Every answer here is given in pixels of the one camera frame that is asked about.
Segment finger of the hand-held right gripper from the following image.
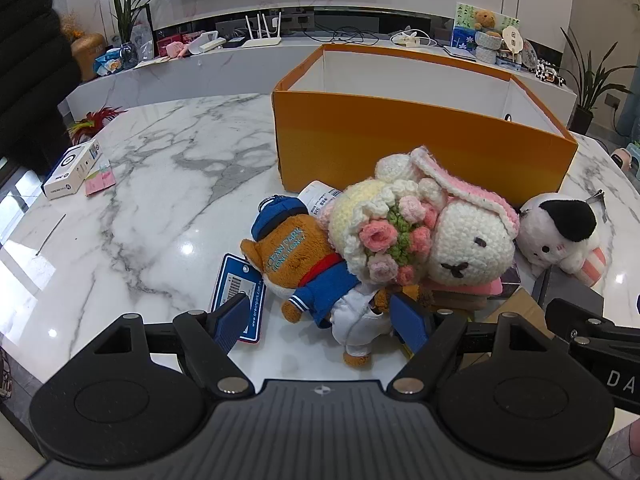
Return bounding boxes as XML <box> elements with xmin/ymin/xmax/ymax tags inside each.
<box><xmin>545</xmin><ymin>297</ymin><xmax>640</xmax><ymax>347</ymax></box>
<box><xmin>531</xmin><ymin>266</ymin><xmax>605</xmax><ymax>320</ymax></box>

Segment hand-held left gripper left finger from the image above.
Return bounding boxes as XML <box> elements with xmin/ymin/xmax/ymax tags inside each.
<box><xmin>90</xmin><ymin>292</ymin><xmax>253</xmax><ymax>396</ymax></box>

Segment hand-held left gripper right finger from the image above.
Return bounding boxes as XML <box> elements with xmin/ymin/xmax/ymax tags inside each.
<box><xmin>387</xmin><ymin>292</ymin><xmax>571</xmax><ymax>396</ymax></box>

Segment white plush with black ear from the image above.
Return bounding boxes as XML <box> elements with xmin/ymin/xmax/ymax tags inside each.
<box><xmin>515</xmin><ymin>194</ymin><xmax>608</xmax><ymax>288</ymax></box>

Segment brown bear plush blue outfit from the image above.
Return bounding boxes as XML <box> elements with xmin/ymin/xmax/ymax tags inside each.
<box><xmin>207</xmin><ymin>182</ymin><xmax>426</xmax><ymax>370</ymax></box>

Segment crocheted rabbit doll with flowers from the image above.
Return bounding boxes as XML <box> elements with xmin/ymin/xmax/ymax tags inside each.
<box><xmin>317</xmin><ymin>146</ymin><xmax>521</xmax><ymax>293</ymax></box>

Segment orange cardboard box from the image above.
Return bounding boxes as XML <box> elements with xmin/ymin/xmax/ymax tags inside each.
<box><xmin>271</xmin><ymin>43</ymin><xmax>579</xmax><ymax>198</ymax></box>

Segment metal nail clipper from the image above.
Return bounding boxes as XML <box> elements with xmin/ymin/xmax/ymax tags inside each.
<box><xmin>585</xmin><ymin>189</ymin><xmax>608</xmax><ymax>223</ymax></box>

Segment pink heater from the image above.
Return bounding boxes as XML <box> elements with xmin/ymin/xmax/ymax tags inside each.
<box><xmin>612</xmin><ymin>142</ymin><xmax>640</xmax><ymax>176</ymax></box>

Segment green plant in black pot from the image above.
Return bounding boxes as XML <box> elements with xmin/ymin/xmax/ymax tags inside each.
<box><xmin>560</xmin><ymin>27</ymin><xmax>638</xmax><ymax>136</ymax></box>

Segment pink sticky notes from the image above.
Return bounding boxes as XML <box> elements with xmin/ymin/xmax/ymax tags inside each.
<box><xmin>84</xmin><ymin>160</ymin><xmax>117</xmax><ymax>197</ymax></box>

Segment cow print toy car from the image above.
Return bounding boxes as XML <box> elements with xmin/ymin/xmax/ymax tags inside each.
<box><xmin>535</xmin><ymin>60</ymin><xmax>566</xmax><ymax>86</ymax></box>

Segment white printed carton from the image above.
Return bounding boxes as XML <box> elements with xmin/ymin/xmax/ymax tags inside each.
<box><xmin>42</xmin><ymin>139</ymin><xmax>103</xmax><ymax>202</ymax></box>

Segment colourful feather toy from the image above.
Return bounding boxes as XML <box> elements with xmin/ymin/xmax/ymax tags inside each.
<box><xmin>66</xmin><ymin>106</ymin><xmax>126</xmax><ymax>145</ymax></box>

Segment grey crocheted pot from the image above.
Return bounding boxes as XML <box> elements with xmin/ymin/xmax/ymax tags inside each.
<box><xmin>472</xmin><ymin>31</ymin><xmax>502</xmax><ymax>63</ymax></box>

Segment round paper fan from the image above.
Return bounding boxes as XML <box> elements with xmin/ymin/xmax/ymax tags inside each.
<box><xmin>501</xmin><ymin>26</ymin><xmax>525</xmax><ymax>56</ymax></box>

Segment white handheld device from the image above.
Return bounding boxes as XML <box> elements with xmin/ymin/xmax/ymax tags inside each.
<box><xmin>189</xmin><ymin>31</ymin><xmax>228</xmax><ymax>55</ymax></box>

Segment white router with antennas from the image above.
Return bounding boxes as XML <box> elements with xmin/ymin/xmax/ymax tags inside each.
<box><xmin>241</xmin><ymin>11</ymin><xmax>283</xmax><ymax>50</ymax></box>

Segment blue snack bag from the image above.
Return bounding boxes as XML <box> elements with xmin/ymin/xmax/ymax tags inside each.
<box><xmin>95</xmin><ymin>47</ymin><xmax>125</xmax><ymax>77</ymax></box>

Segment small brown teddy bear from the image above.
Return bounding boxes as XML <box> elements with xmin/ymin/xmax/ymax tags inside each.
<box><xmin>472</xmin><ymin>9</ymin><xmax>502</xmax><ymax>36</ymax></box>

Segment flower painting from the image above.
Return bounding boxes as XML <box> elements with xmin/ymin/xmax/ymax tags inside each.
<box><xmin>451</xmin><ymin>2</ymin><xmax>521</xmax><ymax>53</ymax></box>

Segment gold vase with dried flowers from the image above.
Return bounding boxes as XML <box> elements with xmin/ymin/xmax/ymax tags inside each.
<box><xmin>60</xmin><ymin>12</ymin><xmax>107</xmax><ymax>82</ymax></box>

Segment green plant in blue vase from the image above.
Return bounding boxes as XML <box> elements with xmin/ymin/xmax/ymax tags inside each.
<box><xmin>107</xmin><ymin>0</ymin><xmax>163</xmax><ymax>70</ymax></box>

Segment white charger with cord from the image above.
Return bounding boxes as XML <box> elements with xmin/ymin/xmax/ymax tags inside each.
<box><xmin>390</xmin><ymin>30</ymin><xmax>436</xmax><ymax>50</ymax></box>

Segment black cables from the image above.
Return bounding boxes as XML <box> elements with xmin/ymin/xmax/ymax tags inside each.
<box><xmin>300</xmin><ymin>22</ymin><xmax>396</xmax><ymax>46</ymax></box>

